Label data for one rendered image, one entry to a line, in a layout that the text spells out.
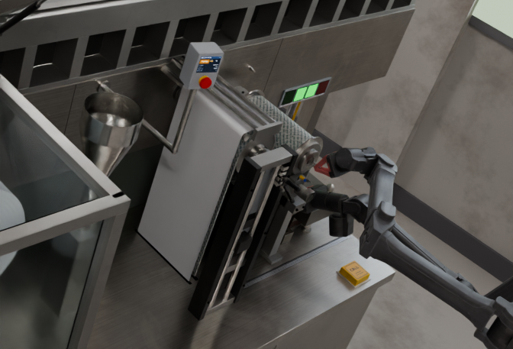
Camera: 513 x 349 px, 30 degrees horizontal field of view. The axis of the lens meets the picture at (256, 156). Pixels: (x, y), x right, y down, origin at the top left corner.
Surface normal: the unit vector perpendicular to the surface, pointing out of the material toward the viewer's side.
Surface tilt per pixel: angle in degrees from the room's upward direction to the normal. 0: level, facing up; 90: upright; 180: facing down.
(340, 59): 90
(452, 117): 90
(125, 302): 0
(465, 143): 90
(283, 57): 90
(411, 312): 0
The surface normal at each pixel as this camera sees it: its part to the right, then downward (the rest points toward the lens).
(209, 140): -0.67, 0.23
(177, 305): 0.30, -0.78
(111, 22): 0.68, 0.58
